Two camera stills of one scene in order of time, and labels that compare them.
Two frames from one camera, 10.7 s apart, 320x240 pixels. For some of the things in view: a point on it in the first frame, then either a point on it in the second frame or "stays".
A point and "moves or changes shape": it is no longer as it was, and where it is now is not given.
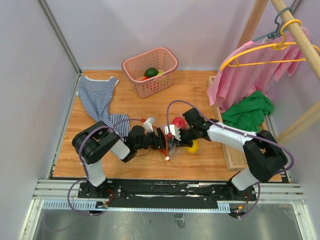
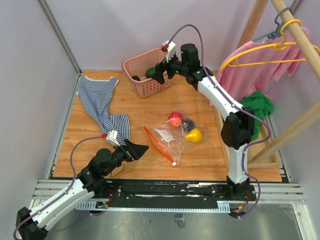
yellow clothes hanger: [281, 45] stays
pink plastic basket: [162, 59] stays
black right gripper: [182, 142] → [161, 67]
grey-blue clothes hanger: [277, 32] stays
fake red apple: [180, 122] moves or changes shape
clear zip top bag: [179, 138] moves or changes shape
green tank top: [248, 114] stays
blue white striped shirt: [96, 96] stays
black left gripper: [159, 142] → [134, 151]
